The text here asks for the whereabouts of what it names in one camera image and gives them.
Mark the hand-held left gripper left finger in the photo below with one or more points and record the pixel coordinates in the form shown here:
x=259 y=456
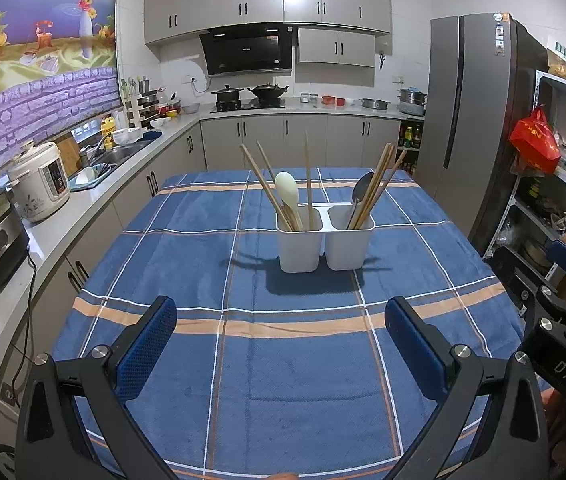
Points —
x=148 y=350

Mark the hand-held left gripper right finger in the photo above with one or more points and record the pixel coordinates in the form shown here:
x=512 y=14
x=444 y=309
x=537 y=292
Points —
x=413 y=355

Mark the white two-compartment utensil holder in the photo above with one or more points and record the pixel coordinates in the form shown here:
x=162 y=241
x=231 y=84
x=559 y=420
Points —
x=303 y=250

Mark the metal spoon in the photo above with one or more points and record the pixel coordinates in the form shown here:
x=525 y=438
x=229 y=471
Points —
x=363 y=187

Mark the cream plastic spoon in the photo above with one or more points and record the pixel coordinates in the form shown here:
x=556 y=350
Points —
x=284 y=182

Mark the red gift bag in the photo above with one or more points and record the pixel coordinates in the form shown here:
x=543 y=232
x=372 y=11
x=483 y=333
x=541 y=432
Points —
x=535 y=145

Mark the blue plaid tablecloth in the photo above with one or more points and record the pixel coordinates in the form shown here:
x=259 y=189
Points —
x=288 y=360

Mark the grey double-door refrigerator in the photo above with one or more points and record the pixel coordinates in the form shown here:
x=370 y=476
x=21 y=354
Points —
x=473 y=110

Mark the group of sauce bottles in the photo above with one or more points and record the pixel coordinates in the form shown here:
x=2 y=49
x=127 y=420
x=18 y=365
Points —
x=410 y=137

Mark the white metal shelf rack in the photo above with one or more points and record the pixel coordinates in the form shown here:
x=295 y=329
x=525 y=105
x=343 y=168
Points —
x=539 y=90

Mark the blue dish tray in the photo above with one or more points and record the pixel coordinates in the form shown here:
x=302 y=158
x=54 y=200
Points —
x=88 y=180

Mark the white rice cooker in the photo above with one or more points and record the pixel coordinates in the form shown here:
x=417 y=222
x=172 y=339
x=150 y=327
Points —
x=38 y=185

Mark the steel kitchen sink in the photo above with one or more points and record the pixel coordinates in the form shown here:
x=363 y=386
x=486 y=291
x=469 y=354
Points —
x=123 y=152

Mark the steel steamer pot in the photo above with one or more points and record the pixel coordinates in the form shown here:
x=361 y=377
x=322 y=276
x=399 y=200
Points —
x=411 y=101

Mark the steel faucet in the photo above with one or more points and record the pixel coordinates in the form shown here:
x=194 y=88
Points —
x=97 y=150

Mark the wooden cutting board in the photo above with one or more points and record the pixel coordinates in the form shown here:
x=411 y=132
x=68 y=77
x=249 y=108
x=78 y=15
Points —
x=68 y=152

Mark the blue dish cloth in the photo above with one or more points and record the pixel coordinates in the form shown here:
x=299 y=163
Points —
x=150 y=135

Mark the white bowl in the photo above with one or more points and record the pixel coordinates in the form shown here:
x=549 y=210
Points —
x=125 y=135

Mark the steel basin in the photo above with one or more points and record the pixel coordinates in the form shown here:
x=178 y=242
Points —
x=375 y=104

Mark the yellow oil bottle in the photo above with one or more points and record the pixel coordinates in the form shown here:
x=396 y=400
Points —
x=108 y=130

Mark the wooden lid rack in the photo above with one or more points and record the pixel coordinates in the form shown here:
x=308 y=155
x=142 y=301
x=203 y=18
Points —
x=138 y=105

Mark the steel bowl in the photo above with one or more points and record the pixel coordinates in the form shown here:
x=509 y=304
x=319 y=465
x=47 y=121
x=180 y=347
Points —
x=190 y=108

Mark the hanging scissors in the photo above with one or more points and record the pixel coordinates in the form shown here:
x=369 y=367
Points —
x=382 y=59

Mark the red food container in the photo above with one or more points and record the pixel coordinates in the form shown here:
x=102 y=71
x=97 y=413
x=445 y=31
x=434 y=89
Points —
x=329 y=100

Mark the black gas stove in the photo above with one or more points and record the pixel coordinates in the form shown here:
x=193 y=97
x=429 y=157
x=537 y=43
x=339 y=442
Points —
x=243 y=106

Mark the black lidded pot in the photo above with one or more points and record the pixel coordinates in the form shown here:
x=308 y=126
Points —
x=227 y=95

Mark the black wok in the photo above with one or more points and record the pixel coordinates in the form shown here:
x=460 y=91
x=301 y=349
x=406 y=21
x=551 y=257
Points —
x=268 y=92

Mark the black range hood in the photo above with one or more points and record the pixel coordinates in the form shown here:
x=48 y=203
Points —
x=248 y=50

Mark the small grey wall cabinet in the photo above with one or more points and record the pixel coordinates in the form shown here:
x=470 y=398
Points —
x=335 y=46

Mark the printed scenery wall poster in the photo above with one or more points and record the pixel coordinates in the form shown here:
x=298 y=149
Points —
x=38 y=35

